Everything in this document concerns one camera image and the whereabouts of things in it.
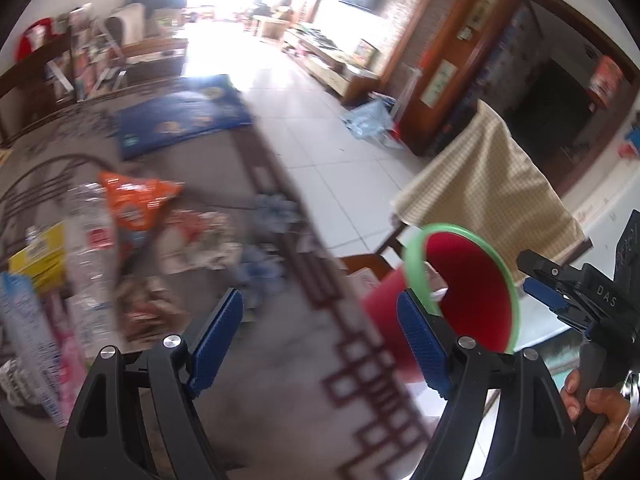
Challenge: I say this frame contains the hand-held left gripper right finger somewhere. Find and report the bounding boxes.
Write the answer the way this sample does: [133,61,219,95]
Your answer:
[396,289,586,480]

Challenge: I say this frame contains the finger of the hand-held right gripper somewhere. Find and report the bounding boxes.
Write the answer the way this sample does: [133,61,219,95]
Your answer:
[523,280,593,336]
[516,249,576,286]

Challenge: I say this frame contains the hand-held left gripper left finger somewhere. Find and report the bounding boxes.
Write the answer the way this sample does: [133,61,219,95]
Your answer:
[56,287,244,480]

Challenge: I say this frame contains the red bin with green rim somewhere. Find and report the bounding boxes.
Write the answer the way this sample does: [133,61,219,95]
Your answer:
[360,223,522,386]

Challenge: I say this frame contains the brown printed wrapper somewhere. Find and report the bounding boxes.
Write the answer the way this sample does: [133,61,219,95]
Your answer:
[117,275,193,343]

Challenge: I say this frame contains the white paper wrapper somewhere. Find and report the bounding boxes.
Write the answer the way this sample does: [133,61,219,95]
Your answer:
[155,210,246,273]

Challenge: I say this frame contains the white blue milk carton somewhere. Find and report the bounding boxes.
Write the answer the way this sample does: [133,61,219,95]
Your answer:
[0,272,68,428]

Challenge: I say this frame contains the person's right hand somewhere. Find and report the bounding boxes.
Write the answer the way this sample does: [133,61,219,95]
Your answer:
[560,367,636,471]

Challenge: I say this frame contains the small cardboard box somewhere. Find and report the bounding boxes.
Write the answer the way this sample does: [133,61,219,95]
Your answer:
[350,267,391,301]

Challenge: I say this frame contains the beige checked cloth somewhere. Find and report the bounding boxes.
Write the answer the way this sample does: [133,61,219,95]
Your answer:
[390,100,586,271]

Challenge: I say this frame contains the pink packet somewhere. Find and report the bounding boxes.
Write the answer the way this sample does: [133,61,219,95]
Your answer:
[42,292,93,421]

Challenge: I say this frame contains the crushed clear plastic bottle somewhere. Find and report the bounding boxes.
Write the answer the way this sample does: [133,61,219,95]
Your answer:
[62,182,121,356]

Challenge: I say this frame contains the orange snack bag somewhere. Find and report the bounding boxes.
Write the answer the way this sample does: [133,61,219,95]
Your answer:
[97,171,185,261]

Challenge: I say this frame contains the yellow packaging box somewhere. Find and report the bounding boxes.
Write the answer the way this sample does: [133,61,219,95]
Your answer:
[7,222,68,293]

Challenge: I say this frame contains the orange hanging decoration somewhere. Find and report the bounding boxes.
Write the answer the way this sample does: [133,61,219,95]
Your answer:
[587,55,626,108]

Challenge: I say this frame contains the light blue plastic bag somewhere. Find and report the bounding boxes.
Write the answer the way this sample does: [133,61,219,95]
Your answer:
[342,97,406,148]

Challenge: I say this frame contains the blue printed mat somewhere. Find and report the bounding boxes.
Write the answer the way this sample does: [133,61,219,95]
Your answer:
[115,74,254,162]

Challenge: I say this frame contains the long television cabinet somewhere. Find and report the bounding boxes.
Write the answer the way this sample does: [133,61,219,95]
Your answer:
[282,27,381,106]

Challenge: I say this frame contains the wooden sofa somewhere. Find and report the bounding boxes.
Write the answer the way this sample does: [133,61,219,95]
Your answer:
[105,2,188,86]

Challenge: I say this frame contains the magazine rack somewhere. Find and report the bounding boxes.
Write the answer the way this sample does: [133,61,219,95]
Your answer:
[45,2,126,103]

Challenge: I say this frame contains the dark wooden bench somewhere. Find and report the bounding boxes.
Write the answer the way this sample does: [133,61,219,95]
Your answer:
[0,35,76,146]

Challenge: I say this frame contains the wooden coffee table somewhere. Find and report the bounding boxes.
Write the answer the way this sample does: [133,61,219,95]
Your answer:
[252,12,293,41]

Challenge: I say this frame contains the beige striped cushion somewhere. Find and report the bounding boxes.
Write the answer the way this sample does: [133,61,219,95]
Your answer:
[107,4,146,46]

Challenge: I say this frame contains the red bag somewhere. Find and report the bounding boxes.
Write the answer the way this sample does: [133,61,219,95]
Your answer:
[15,17,53,61]

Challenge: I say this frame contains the silver metal bracelet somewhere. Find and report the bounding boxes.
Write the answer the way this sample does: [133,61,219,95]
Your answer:
[620,370,640,441]

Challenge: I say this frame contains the wooden partition frame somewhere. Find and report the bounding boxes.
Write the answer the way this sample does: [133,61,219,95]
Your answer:
[390,0,640,201]

